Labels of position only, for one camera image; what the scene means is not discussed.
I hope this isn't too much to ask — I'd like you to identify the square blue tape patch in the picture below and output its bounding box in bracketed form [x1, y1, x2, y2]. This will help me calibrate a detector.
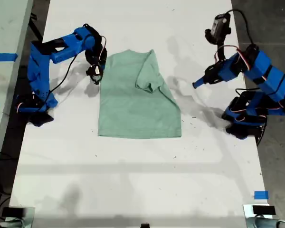
[254, 190, 269, 200]

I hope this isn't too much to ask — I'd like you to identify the grey tube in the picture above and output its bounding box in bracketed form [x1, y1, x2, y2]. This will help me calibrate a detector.
[0, 218, 24, 228]
[246, 216, 285, 228]

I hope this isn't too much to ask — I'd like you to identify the gripper's black camera box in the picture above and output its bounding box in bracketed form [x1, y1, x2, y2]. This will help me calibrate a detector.
[86, 65, 103, 86]
[204, 13, 232, 45]

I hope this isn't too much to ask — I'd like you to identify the long blue tape strip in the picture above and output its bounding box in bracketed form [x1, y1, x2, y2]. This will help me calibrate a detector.
[0, 53, 19, 62]

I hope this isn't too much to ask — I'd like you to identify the pale green T-shirt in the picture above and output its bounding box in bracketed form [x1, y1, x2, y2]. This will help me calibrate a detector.
[97, 49, 182, 139]

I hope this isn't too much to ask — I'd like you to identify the pale grey side table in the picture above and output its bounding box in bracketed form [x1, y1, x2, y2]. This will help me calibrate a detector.
[0, 0, 34, 183]

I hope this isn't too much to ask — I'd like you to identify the camera's black cable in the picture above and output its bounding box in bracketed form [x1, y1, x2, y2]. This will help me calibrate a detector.
[224, 9, 255, 46]
[41, 38, 86, 112]

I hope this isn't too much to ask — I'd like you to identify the black strap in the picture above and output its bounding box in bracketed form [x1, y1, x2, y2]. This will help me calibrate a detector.
[29, 13, 44, 45]

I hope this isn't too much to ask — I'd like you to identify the small black box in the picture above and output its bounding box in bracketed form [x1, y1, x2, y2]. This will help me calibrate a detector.
[1, 207, 27, 217]
[252, 205, 276, 216]

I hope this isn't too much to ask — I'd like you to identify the camera's black stalk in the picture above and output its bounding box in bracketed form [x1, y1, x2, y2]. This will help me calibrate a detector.
[214, 35, 231, 64]

